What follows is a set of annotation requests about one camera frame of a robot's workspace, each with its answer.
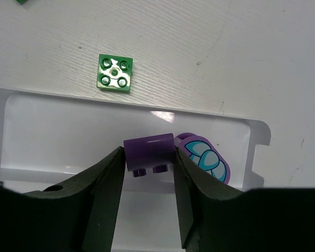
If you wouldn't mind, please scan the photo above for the purple flower lego piece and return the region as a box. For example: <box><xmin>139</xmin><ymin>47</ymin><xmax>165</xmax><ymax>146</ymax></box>
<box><xmin>174</xmin><ymin>132</ymin><xmax>231</xmax><ymax>184</ymax></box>

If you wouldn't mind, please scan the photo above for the small green lego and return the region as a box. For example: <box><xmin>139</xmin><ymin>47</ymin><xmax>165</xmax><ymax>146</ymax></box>
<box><xmin>96</xmin><ymin>54</ymin><xmax>133</xmax><ymax>93</ymax></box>

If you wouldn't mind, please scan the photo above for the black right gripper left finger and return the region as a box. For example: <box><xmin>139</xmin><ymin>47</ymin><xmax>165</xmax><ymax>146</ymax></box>
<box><xmin>24</xmin><ymin>147</ymin><xmax>125</xmax><ymax>251</ymax></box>

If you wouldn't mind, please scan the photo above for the white divided tray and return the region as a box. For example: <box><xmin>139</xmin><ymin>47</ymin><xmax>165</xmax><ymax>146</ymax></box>
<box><xmin>0</xmin><ymin>88</ymin><xmax>271</xmax><ymax>251</ymax></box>

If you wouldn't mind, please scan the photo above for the green lego brick top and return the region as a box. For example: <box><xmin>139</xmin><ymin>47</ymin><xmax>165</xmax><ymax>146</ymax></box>
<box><xmin>16</xmin><ymin>0</ymin><xmax>29</xmax><ymax>5</ymax></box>

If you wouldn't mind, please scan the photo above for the dark purple lego brick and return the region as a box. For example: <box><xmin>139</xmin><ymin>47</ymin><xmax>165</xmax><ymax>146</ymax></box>
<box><xmin>123</xmin><ymin>133</ymin><xmax>176</xmax><ymax>177</ymax></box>

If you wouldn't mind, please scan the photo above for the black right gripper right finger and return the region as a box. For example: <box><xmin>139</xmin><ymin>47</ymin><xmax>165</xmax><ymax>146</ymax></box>
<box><xmin>173</xmin><ymin>148</ymin><xmax>243</xmax><ymax>249</ymax></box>

